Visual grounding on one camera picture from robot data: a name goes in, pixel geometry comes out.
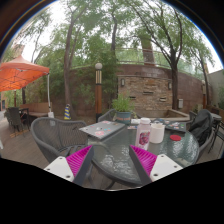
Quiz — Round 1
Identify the globe lamp post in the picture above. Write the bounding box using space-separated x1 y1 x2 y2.
94 62 104 123

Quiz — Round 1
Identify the wooden bench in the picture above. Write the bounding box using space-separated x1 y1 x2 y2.
19 101 53 118

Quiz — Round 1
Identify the dark-trunked tree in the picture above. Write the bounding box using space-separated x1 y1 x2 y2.
126 0 214 111

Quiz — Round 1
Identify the pink juice bottle white cap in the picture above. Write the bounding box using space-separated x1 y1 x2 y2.
134 117 152 151

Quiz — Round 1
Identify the grey laptop with stickers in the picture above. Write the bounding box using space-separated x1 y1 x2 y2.
78 120 126 140

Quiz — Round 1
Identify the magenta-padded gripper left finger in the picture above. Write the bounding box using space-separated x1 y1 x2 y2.
44 145 95 187

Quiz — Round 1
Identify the orange canopy tent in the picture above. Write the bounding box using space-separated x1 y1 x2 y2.
0 54 54 116

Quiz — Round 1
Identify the group of dark chairs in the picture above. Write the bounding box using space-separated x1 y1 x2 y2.
4 106 31 133

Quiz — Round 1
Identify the green plant in teal pot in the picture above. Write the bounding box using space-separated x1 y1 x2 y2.
111 93 136 126

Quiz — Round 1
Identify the tall slim tree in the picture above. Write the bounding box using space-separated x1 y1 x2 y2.
49 0 101 118

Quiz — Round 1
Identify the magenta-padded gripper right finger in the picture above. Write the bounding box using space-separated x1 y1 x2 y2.
128 144 184 186

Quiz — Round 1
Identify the blue yellow striped cone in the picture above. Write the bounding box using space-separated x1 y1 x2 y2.
63 103 72 121

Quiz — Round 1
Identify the flat round red coaster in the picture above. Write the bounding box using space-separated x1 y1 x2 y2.
169 134 182 142

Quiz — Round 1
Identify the white textured cup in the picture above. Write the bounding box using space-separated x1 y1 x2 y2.
149 122 166 145

